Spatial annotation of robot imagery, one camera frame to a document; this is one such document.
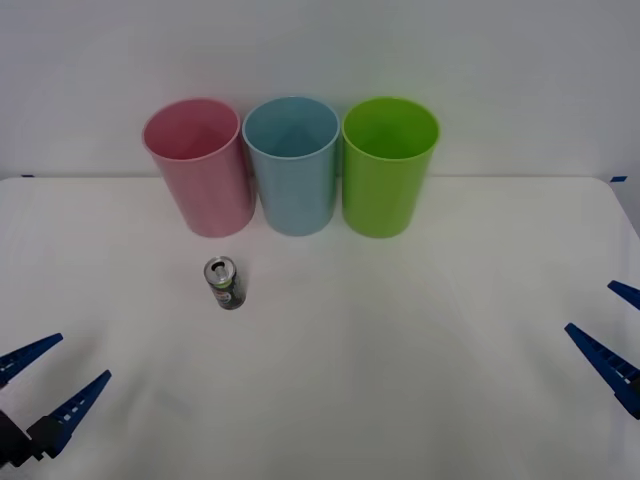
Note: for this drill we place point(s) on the pale blue plastic bin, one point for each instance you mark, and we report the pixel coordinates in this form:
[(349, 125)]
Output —
[(297, 195)]

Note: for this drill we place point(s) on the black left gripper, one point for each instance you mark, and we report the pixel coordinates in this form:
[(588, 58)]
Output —
[(12, 442)]

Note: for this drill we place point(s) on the pink plastic bin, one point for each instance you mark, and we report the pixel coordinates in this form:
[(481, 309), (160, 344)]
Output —
[(200, 190)]

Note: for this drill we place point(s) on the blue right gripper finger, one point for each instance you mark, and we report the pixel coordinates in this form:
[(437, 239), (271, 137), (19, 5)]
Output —
[(612, 367), (627, 292)]

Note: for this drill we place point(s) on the black and green drink can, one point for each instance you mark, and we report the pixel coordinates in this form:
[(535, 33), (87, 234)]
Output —
[(227, 290)]

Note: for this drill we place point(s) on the green plastic bin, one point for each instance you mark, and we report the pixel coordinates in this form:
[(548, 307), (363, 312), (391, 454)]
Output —
[(382, 195)]

